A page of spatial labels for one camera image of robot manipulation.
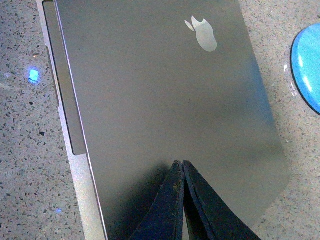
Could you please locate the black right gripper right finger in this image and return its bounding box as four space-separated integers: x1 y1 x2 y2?
183 160 255 240

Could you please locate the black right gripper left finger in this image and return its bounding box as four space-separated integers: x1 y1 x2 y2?
130 161 185 240

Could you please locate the grey laptop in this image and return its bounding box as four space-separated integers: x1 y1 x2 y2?
37 0 291 240

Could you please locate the blue desk lamp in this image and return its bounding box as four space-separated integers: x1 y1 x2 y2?
290 23 320 114

